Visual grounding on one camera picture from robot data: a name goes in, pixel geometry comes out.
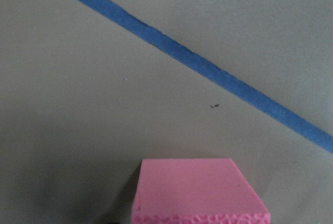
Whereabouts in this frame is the pink foam block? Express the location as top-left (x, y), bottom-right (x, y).
top-left (131, 158), bottom-right (271, 223)

